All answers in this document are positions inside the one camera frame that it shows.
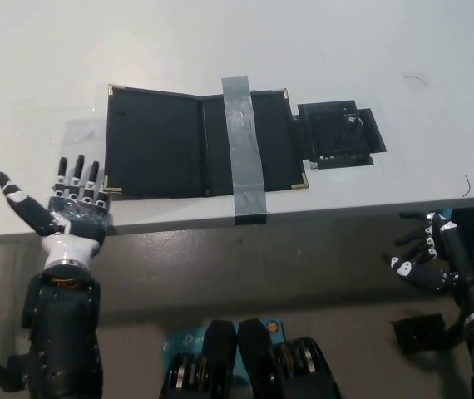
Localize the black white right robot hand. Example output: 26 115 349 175
382 209 474 324

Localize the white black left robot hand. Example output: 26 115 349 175
0 155 116 268

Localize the black diary with gold corners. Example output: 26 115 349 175
103 84 309 200

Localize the black tape patch on desk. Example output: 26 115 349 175
293 98 388 170

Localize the black floor tape patch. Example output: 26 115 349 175
391 312 448 354

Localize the teal router box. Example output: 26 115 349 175
162 318 284 379

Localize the grey duct tape strip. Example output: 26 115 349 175
221 76 269 226

